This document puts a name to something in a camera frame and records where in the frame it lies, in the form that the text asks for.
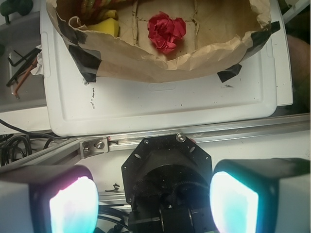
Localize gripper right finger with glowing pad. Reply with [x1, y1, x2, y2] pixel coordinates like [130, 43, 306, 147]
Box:
[209, 158, 311, 233]

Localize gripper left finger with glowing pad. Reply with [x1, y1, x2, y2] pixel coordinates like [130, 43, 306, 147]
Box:
[0, 165, 99, 233]

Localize multicolored twisted rope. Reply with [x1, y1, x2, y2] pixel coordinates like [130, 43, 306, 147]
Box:
[80, 0, 137, 21]

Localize black octagonal mounting plate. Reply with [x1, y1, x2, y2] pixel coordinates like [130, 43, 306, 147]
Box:
[121, 143, 216, 233]

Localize black allen keys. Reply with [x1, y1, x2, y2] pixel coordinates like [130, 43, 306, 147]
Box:
[6, 48, 42, 87]

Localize brown paper bag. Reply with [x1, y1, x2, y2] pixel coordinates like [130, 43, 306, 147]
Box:
[46, 0, 276, 83]

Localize yellow sponge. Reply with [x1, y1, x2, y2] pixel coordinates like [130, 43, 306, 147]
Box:
[87, 18, 120, 37]

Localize red crumpled paper flower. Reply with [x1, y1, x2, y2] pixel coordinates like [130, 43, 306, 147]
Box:
[147, 12, 187, 55]

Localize green plastic object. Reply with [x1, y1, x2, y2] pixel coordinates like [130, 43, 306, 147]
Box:
[0, 0, 34, 25]

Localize aluminium frame rail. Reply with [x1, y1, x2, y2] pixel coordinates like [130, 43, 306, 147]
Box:
[0, 113, 311, 172]

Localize black cable bundle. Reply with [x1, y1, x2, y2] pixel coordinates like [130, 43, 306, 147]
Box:
[0, 118, 69, 167]

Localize metal corner bracket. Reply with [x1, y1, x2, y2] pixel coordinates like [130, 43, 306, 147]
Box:
[79, 137, 109, 159]

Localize orange copper wire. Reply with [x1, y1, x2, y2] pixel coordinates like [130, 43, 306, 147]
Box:
[13, 58, 41, 100]

